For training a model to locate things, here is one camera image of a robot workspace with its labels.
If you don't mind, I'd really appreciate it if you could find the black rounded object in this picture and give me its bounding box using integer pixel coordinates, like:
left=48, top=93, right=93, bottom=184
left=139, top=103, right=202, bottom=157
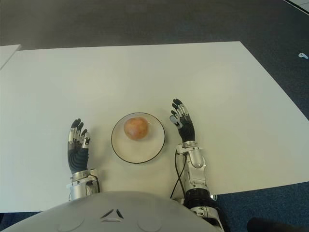
left=247, top=217, right=309, bottom=232

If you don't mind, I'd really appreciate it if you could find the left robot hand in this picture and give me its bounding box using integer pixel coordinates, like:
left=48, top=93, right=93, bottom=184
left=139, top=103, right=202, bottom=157
left=66, top=118, right=91, bottom=174

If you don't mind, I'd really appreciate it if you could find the red yellow apple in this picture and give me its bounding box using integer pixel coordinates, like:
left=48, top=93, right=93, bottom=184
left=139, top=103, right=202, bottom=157
left=124, top=117, right=148, bottom=140

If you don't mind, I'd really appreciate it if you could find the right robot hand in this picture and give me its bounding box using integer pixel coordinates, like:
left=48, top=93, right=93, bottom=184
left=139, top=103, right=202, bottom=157
left=169, top=98, right=198, bottom=144

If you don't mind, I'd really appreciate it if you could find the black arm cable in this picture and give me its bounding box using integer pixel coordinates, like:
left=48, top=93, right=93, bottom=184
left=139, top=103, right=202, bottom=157
left=169, top=150, right=187, bottom=199

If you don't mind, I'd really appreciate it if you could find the white plate with black rim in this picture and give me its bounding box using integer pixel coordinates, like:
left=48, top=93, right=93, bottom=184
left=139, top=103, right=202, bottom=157
left=111, top=112, right=167, bottom=164

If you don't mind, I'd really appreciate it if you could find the white side table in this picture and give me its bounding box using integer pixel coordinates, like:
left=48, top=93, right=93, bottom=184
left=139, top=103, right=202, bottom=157
left=0, top=44, right=22, bottom=71

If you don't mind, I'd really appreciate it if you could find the grey robot torso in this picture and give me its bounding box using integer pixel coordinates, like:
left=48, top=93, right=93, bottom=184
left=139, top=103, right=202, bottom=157
left=0, top=190, right=221, bottom=232

